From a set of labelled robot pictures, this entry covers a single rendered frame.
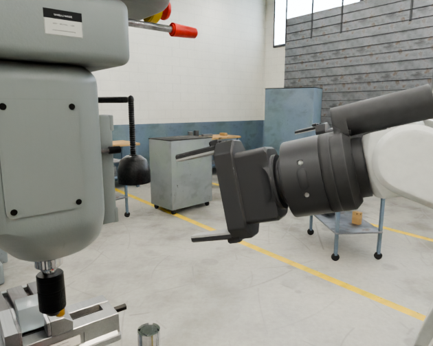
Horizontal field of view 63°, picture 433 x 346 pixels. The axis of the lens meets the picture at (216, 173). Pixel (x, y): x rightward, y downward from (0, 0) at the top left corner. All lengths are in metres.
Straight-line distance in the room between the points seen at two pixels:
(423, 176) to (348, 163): 0.07
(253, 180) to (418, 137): 0.17
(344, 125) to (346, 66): 8.48
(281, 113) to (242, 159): 6.22
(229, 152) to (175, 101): 8.14
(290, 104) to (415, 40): 2.92
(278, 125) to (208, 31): 3.61
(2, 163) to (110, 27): 0.25
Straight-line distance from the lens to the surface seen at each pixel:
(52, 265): 0.72
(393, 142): 0.35
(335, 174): 0.37
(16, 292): 1.43
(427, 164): 0.36
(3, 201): 0.59
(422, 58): 8.16
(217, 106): 9.30
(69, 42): 0.58
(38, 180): 0.59
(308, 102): 6.47
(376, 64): 8.55
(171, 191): 5.18
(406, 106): 0.40
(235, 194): 0.41
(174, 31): 0.68
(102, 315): 1.06
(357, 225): 4.16
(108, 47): 0.60
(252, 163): 0.41
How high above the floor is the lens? 1.56
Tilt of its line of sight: 10 degrees down
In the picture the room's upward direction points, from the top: straight up
